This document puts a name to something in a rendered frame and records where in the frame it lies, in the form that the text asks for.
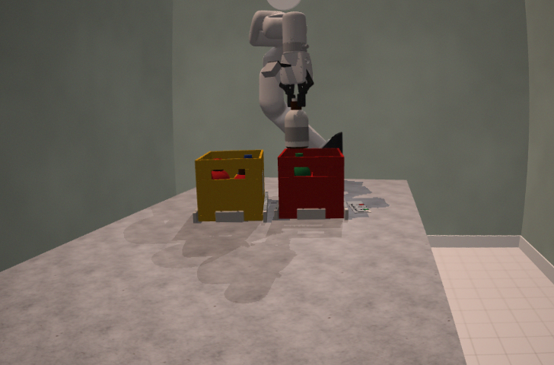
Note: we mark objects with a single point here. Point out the olive-brown crate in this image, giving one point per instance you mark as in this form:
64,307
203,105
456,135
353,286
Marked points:
230,194

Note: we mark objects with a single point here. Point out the dark red crate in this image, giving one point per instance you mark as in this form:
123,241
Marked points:
324,188

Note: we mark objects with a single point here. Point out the white bottle with grey label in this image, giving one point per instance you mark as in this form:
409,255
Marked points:
296,127

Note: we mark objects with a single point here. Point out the white paper card with colored marks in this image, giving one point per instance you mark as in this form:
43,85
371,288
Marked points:
358,207

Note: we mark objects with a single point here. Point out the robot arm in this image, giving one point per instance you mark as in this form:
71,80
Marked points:
286,32

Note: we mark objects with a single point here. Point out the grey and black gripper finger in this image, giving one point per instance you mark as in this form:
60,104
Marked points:
290,93
303,90

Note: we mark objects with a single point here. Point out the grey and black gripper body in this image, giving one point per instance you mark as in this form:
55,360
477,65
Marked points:
296,74

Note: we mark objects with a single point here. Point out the red bottle with pale label band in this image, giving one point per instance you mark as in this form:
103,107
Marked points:
220,174

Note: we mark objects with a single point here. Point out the green bottle with pale green label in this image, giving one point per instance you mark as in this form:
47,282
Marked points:
301,171

